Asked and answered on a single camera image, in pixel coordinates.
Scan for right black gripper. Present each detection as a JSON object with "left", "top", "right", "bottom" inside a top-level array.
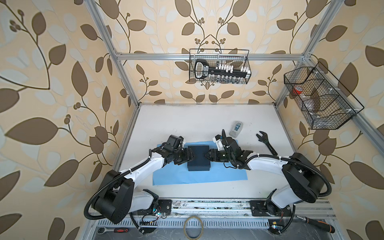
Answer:
[{"left": 202, "top": 148, "right": 234, "bottom": 162}]

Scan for dark blue gift box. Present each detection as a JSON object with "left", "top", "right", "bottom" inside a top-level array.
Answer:
[{"left": 188, "top": 145, "right": 211, "bottom": 172}]

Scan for light blue wrapping paper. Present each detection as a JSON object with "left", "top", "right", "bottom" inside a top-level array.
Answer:
[{"left": 152, "top": 140, "right": 249, "bottom": 186}]

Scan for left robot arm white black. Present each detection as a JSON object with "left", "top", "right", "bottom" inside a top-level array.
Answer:
[{"left": 84, "top": 135, "right": 194, "bottom": 224}]

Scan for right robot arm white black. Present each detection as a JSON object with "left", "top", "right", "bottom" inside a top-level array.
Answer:
[{"left": 204, "top": 135, "right": 332, "bottom": 212}]

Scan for grey tape dispenser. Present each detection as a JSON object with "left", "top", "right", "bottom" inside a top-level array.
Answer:
[{"left": 229, "top": 121, "right": 244, "bottom": 138}]

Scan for black adjustable wrench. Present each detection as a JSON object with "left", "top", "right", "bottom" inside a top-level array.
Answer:
[{"left": 256, "top": 131, "right": 278, "bottom": 156}]

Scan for clear tape roll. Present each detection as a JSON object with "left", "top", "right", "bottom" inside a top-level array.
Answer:
[{"left": 183, "top": 216, "right": 205, "bottom": 240}]

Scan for black socket set holder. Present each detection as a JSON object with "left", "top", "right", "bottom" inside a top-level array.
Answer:
[{"left": 192, "top": 59, "right": 252, "bottom": 83}]

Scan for orange black screwdriver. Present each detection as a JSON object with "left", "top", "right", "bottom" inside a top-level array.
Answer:
[{"left": 297, "top": 216, "right": 336, "bottom": 234}]

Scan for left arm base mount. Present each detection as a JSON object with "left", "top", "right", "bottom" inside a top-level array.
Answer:
[{"left": 138, "top": 199, "right": 173, "bottom": 217}]

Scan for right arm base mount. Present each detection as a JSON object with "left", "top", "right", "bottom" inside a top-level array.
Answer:
[{"left": 249, "top": 200, "right": 292, "bottom": 218}]

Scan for back black wire basket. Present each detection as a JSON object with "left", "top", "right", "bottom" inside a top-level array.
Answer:
[{"left": 189, "top": 48, "right": 252, "bottom": 85}]

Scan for black wire basket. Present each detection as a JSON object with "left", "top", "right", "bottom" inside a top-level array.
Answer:
[
  {"left": 189, "top": 48, "right": 252, "bottom": 85},
  {"left": 284, "top": 62, "right": 364, "bottom": 130}
]

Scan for aluminium mounting rail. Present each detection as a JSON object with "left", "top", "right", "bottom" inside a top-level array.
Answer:
[{"left": 88, "top": 197, "right": 337, "bottom": 220}]

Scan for ratchet wrench red handle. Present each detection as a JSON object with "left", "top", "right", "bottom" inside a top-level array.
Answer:
[{"left": 97, "top": 227, "right": 129, "bottom": 235}]

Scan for right black wire basket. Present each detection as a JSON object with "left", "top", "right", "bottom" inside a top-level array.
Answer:
[{"left": 284, "top": 62, "right": 364, "bottom": 130}]

